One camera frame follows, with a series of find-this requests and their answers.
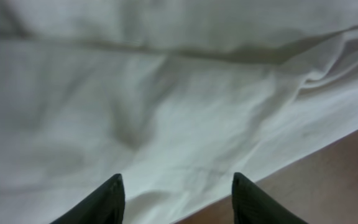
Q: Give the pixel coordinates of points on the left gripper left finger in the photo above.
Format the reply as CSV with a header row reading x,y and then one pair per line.
x,y
105,205

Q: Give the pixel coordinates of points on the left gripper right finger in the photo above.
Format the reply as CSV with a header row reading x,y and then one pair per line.
x,y
251,205

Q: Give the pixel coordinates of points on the white t-shirt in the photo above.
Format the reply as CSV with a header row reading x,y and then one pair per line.
x,y
176,96

